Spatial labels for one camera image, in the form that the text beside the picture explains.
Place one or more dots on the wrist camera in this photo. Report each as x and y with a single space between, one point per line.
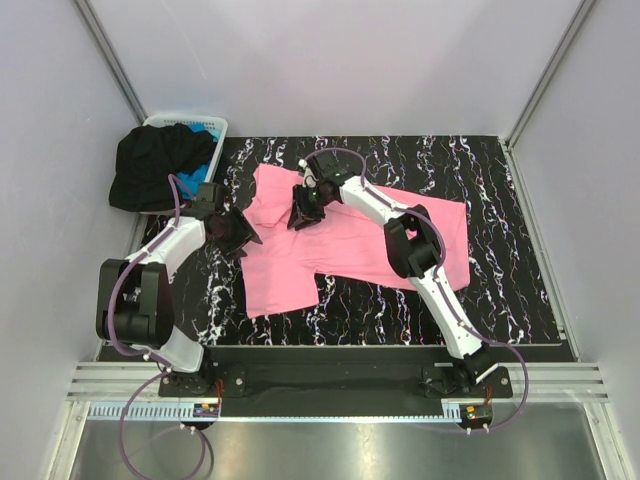
212 198
327 167

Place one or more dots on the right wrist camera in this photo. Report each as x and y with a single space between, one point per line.
327 167

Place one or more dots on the aluminium frame rail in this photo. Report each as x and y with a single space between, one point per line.
132 388

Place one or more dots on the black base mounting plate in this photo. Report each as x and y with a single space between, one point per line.
335 383

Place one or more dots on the blue t shirt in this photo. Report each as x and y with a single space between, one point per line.
189 182

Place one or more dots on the pink t shirt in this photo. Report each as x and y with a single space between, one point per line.
279 271

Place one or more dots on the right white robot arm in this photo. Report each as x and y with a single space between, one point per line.
415 250

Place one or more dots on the black t shirt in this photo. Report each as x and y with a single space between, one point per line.
148 156

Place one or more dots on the white plastic laundry basket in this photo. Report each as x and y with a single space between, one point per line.
217 123

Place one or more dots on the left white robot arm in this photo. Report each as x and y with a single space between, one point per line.
135 311

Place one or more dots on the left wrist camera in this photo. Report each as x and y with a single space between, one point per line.
212 198

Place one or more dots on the orange connector box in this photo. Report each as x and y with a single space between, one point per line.
207 409
478 412

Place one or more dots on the left orange connector box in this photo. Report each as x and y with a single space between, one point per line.
207 409

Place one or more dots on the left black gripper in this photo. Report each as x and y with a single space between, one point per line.
243 231

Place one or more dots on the right orange connector box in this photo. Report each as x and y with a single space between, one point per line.
478 412

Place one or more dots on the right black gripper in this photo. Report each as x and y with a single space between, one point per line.
300 213

